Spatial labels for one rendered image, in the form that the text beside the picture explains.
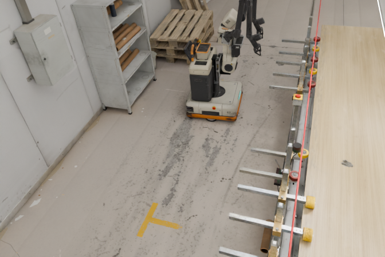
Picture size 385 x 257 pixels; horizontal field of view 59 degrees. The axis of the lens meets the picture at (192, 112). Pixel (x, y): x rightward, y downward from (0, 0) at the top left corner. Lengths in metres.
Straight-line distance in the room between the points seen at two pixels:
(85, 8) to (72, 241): 2.49
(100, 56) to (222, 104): 1.63
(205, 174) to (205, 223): 0.61
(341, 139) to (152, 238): 1.92
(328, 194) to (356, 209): 0.19
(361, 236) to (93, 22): 3.41
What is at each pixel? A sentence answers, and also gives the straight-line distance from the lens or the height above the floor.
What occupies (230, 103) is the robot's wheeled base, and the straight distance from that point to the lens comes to 4.33.
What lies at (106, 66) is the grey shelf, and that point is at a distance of 4.50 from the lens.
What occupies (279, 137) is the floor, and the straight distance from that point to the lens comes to 4.29.
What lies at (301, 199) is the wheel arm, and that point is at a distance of 2.47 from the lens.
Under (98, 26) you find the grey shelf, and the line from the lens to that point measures 4.25.
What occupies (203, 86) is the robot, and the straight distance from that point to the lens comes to 4.20.
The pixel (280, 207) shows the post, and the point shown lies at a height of 1.12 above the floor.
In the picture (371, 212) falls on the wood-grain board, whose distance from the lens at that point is 2.61.
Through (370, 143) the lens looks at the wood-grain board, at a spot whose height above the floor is 0.90.
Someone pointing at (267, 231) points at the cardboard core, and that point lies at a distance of 3.35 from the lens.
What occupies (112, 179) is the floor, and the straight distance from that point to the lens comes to 4.02.
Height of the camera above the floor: 2.90
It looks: 38 degrees down
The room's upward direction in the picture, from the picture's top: 6 degrees counter-clockwise
